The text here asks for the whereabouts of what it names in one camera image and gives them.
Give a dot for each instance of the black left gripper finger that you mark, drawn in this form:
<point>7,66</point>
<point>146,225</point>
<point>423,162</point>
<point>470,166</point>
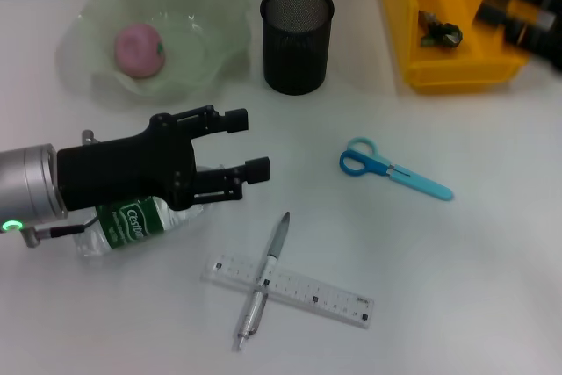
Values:
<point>254,170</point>
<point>232,120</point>

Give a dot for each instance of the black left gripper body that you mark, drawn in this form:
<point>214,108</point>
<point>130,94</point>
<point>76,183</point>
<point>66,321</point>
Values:
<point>127,168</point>

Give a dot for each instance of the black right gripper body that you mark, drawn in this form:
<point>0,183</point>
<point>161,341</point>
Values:
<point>540,19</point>

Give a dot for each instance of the clear green-label water bottle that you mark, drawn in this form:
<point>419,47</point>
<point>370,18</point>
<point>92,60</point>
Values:
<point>127,221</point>

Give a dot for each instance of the green plastic wrapper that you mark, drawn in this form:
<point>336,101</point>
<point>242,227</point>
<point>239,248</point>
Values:
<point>443,34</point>

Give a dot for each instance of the blue scissors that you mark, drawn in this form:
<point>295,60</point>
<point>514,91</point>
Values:
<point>355,164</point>

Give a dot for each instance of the pink toy peach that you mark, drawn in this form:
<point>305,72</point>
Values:
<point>136,50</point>

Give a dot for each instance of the transparent plastic ruler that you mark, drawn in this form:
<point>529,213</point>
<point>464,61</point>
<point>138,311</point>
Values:
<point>307,289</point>

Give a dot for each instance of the pale green wavy fruit bowl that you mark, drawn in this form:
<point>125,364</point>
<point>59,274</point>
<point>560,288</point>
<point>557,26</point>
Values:
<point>197,54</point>

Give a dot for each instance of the silver ballpoint pen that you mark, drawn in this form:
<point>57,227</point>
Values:
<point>276,243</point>

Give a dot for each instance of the black mesh pen holder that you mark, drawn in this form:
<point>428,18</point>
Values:
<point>296,59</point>

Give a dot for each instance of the yellow plastic bin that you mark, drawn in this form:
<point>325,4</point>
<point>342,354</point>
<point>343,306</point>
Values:
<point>439,72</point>

